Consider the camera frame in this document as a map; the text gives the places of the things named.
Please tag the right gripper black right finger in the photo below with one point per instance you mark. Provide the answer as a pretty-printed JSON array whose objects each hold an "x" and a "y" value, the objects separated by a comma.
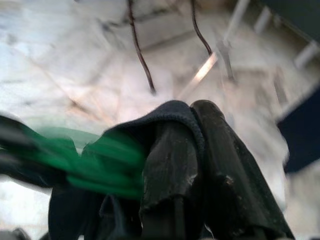
[{"x": 237, "y": 200}]

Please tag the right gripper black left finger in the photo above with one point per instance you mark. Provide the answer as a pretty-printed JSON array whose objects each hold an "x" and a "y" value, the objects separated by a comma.
[{"x": 170, "y": 170}]

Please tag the black polo shirt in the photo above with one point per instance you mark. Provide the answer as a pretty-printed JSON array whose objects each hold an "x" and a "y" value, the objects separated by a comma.
[{"x": 175, "y": 112}]

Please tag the green plastic hanger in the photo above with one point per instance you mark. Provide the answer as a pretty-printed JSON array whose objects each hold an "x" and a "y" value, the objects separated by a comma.
[{"x": 105, "y": 160}]

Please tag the navy polo shirt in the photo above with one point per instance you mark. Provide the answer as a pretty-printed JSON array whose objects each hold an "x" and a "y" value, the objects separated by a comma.
[{"x": 302, "y": 135}]

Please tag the silver metal clothes rack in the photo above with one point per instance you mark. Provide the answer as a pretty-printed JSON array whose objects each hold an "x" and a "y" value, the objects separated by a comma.
[{"x": 205, "y": 67}]

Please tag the marble folding table red edge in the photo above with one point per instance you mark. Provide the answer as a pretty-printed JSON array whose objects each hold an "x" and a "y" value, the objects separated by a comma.
[{"x": 138, "y": 48}]

